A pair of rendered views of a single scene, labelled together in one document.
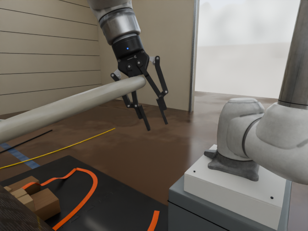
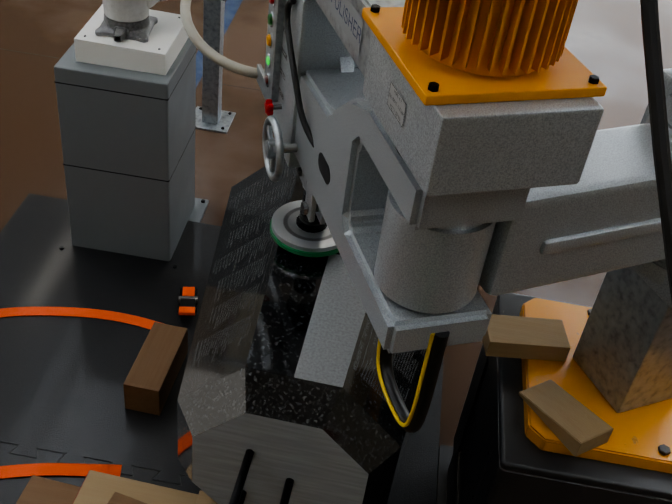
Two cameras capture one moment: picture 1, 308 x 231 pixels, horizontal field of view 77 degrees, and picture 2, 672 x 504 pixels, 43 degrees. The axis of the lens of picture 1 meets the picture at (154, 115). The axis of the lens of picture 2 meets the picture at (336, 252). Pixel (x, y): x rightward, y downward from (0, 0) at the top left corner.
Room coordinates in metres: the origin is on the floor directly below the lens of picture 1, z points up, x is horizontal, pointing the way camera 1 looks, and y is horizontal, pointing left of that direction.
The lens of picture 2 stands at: (1.61, 2.44, 2.26)
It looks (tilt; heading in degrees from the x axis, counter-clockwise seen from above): 39 degrees down; 235
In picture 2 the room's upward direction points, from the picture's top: 8 degrees clockwise
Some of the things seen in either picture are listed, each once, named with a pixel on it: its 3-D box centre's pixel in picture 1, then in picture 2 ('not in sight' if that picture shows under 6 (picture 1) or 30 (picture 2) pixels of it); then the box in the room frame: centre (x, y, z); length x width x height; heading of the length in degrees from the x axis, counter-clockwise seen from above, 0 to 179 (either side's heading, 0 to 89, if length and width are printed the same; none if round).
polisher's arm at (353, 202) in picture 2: not in sight; (375, 173); (0.74, 1.27, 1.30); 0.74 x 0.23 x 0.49; 77
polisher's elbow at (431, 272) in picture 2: not in sight; (433, 239); (0.79, 1.53, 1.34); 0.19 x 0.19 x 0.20
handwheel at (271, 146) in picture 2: not in sight; (287, 147); (0.78, 0.98, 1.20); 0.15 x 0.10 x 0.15; 77
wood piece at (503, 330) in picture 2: not in sight; (524, 337); (0.31, 1.42, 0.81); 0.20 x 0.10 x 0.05; 151
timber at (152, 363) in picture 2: not in sight; (157, 367); (0.94, 0.51, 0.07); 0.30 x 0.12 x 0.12; 51
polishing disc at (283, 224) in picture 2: not in sight; (311, 225); (0.64, 0.89, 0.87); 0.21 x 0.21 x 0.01
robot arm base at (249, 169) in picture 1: (231, 156); (125, 22); (0.73, -0.32, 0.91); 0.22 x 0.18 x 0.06; 57
